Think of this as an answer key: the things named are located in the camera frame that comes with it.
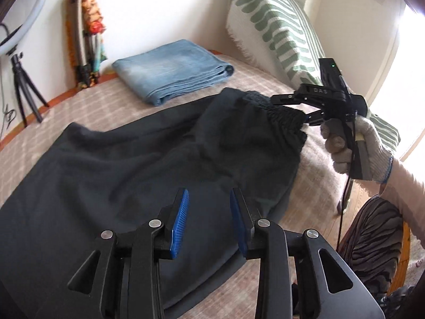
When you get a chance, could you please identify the black pants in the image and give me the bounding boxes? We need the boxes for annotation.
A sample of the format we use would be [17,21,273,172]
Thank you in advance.
[1,88,306,318]

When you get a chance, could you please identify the right forearm pink sleeve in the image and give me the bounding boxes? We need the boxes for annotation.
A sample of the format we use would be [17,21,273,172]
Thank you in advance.
[380,159,425,247]

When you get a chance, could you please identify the dark striped garment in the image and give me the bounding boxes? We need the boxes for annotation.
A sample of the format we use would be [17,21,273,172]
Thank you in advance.
[337,195,403,300]

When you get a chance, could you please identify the green white patterned pillow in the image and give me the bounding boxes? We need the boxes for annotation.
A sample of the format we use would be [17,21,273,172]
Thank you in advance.
[225,0,401,154]

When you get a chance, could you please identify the folded blue jeans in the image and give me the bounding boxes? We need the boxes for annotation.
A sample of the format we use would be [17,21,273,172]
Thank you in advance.
[112,40,234,106]

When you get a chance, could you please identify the orange bed sheet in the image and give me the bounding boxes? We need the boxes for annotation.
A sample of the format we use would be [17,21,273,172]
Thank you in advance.
[1,71,117,150]

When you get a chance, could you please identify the folded silver tripod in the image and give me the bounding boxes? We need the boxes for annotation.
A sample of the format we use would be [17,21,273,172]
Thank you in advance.
[70,0,93,89]

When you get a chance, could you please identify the orange floral cloth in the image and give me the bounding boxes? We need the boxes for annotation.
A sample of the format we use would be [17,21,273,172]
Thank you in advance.
[66,0,107,90]

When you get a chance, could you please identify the black mini tripod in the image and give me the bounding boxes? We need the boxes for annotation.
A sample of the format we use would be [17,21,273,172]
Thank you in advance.
[11,53,50,128]

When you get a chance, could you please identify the black ring light cable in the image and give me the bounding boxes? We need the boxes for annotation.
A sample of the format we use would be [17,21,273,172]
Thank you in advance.
[0,22,18,131]

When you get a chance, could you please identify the white ring light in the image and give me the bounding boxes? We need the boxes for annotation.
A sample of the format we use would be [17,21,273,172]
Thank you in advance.
[0,0,53,57]

